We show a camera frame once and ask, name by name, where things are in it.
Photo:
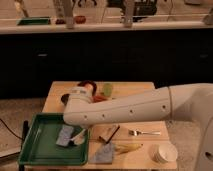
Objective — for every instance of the white dish brush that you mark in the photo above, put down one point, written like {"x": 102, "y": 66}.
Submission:
{"x": 79, "y": 138}

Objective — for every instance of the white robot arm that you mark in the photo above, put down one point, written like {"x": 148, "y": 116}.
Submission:
{"x": 189, "y": 102}

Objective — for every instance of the grey sponge in tray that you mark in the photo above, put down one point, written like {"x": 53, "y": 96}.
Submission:
{"x": 64, "y": 135}

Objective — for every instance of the green plastic tray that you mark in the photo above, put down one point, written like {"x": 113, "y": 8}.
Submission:
{"x": 40, "y": 148}

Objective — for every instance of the green tray in background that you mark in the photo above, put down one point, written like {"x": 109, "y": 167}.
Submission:
{"x": 34, "y": 21}

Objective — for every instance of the dark red bowl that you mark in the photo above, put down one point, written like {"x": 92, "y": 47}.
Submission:
{"x": 89, "y": 86}

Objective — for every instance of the brown wooden block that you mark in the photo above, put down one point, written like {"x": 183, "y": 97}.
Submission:
{"x": 107, "y": 134}

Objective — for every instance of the small black round object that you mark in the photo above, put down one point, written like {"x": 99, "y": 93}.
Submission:
{"x": 64, "y": 98}

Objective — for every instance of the silver fork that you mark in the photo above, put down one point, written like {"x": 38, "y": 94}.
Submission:
{"x": 137, "y": 133}

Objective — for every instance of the yellow banana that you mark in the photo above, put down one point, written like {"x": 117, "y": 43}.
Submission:
{"x": 126, "y": 148}

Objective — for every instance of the blue grey cloth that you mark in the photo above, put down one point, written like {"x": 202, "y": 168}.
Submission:
{"x": 104, "y": 155}

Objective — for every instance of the red bowl in background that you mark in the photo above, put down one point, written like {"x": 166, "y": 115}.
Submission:
{"x": 80, "y": 19}

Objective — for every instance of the white stacked bowls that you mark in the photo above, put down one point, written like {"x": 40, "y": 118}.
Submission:
{"x": 163, "y": 153}

